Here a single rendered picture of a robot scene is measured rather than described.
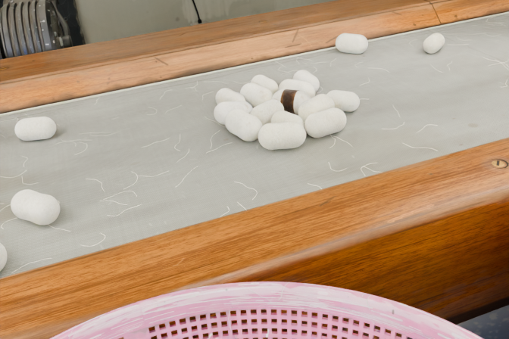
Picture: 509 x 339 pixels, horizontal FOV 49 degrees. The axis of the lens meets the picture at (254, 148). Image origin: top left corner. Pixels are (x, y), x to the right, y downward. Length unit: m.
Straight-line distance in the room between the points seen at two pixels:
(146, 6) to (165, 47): 1.95
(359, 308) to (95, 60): 0.44
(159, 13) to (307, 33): 1.97
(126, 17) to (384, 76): 2.07
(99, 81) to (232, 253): 0.35
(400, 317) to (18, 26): 0.66
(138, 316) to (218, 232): 0.07
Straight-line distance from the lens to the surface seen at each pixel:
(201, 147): 0.45
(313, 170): 0.40
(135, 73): 0.60
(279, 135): 0.42
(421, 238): 0.32
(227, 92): 0.50
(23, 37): 0.79
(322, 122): 0.43
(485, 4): 0.79
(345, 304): 0.26
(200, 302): 0.26
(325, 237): 0.29
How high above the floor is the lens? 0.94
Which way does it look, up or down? 28 degrees down
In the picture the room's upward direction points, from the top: 5 degrees counter-clockwise
